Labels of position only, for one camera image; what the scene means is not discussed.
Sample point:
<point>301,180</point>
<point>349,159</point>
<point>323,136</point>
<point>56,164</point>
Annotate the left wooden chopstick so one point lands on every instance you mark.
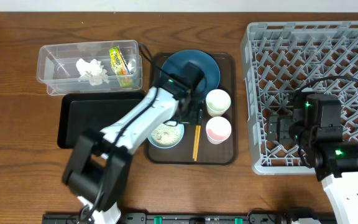
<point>194,140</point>

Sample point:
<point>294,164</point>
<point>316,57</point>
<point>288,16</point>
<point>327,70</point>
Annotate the black food waste tray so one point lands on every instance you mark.
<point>95,111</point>

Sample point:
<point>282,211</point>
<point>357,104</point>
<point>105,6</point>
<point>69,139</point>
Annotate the light blue bowl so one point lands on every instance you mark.
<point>170,123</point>

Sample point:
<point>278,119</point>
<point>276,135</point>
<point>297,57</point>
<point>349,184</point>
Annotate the right wooden chopstick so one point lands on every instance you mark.
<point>198,144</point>

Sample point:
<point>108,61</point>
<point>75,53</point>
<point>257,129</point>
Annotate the grey dishwasher rack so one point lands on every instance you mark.
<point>279,57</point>

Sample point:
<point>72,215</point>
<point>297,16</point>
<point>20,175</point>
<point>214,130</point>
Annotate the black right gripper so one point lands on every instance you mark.
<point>278,128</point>

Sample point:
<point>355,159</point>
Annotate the white cup green inside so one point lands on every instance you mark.
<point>217,102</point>

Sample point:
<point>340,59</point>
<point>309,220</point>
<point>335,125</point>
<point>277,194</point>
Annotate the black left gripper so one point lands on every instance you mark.
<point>197,113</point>

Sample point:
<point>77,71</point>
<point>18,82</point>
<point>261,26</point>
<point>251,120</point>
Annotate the green yellow snack wrapper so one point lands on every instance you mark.
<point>121,68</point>

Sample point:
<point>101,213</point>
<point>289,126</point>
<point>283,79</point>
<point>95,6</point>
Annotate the clear plastic waste bin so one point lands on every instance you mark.
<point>57,66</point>

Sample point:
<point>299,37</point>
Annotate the brown serving tray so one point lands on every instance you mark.
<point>221,154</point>

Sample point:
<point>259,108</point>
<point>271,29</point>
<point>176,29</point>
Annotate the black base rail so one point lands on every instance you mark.
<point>141,218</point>

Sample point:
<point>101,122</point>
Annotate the crumpled white tissue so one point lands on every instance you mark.
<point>92,71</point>

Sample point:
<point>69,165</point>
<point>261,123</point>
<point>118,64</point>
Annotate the white rice food waste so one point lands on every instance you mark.
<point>165,135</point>

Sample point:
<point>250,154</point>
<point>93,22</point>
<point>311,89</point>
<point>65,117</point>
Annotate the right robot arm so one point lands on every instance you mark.
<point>315,127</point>

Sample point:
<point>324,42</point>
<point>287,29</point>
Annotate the dark blue plate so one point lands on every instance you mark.
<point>206,63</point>

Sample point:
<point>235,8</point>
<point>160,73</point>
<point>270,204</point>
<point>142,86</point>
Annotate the wooden chopstick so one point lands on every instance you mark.
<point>198,144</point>
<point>194,140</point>

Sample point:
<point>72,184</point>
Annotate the white cup pink inside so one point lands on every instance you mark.
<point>218,129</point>

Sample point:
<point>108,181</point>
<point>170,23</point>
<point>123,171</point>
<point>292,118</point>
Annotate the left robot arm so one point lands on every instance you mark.
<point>98,168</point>

